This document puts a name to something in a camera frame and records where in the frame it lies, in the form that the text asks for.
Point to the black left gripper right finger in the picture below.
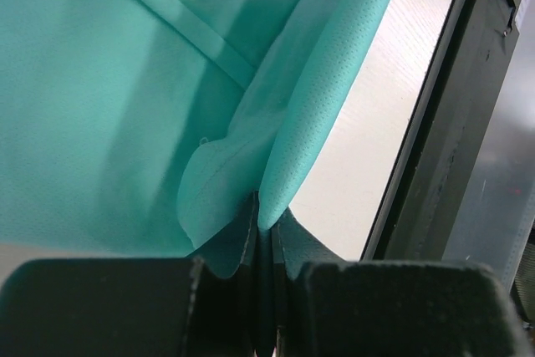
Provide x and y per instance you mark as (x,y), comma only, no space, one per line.
(326,306)

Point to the teal t shirt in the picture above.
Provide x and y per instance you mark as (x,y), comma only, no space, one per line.
(139,127)

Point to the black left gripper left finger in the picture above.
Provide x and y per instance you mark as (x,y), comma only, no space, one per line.
(199,305)

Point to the reflective metal sheet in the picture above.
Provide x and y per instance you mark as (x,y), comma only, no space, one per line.
(497,211)

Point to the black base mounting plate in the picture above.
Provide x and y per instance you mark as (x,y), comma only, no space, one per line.
(445,132)

